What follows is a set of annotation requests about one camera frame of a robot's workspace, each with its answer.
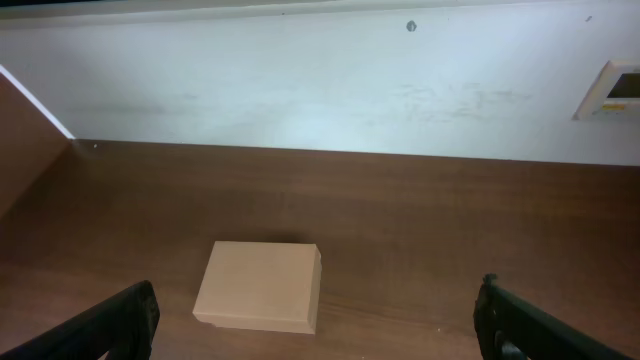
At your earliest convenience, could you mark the white wall thermostat panel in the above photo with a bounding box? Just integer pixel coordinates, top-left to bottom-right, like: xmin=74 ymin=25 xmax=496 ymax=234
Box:
xmin=573 ymin=60 xmax=639 ymax=121

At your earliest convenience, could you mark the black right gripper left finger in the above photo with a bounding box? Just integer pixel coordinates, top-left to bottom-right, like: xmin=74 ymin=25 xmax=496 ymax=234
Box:
xmin=1 ymin=280 xmax=160 ymax=360

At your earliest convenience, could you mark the open cardboard box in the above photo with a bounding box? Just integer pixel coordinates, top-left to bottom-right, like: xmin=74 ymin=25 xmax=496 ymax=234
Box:
xmin=193 ymin=241 xmax=322 ymax=334

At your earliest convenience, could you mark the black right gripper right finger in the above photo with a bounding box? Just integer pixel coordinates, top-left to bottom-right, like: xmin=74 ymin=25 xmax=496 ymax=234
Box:
xmin=473 ymin=273 xmax=631 ymax=360

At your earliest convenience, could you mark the brown wooden side panel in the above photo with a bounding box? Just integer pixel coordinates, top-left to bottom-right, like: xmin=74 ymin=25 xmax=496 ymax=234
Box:
xmin=0 ymin=68 xmax=74 ymax=214

